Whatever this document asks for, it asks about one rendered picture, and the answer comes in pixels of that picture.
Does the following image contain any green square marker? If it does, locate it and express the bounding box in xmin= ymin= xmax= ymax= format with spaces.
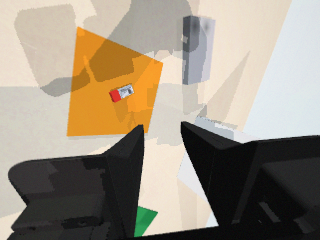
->
xmin=134 ymin=207 xmax=158 ymax=237

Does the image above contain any orange square marking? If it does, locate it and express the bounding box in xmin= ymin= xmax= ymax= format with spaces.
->
xmin=66 ymin=27 xmax=163 ymax=136

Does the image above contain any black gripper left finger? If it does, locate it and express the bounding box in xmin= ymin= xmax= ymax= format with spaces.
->
xmin=8 ymin=124 xmax=145 ymax=239

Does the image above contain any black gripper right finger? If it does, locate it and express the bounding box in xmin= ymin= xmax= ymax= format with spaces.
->
xmin=180 ymin=121 xmax=320 ymax=226

